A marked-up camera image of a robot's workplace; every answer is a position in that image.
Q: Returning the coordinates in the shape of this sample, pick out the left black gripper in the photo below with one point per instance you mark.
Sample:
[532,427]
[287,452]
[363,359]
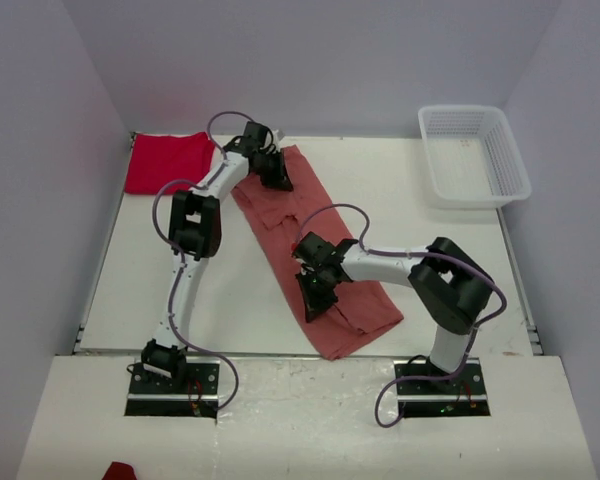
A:
[279,181]

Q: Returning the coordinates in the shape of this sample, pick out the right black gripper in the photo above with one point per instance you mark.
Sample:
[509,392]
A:
[316,306]

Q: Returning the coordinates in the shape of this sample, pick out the salmon pink t shirt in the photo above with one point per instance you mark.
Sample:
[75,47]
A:
[364,311]

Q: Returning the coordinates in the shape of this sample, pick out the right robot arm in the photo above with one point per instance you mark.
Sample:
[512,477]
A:
[451,286]

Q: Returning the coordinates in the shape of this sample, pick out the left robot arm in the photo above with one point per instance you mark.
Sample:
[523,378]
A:
[194,235]

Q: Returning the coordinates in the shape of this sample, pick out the folded red t shirt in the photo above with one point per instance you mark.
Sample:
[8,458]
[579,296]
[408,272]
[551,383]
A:
[159,159]

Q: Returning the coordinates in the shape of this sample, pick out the white plastic basket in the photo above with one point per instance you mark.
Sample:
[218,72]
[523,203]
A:
[472,157]

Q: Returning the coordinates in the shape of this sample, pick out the red cloth at bottom edge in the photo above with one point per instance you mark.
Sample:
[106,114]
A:
[119,471]

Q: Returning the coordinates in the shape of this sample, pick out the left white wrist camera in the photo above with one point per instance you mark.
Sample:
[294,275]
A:
[278,134]

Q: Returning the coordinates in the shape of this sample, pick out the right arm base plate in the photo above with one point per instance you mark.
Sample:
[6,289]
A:
[464,396]

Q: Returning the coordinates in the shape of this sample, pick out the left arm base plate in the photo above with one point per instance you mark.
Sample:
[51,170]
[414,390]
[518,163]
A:
[173,388]

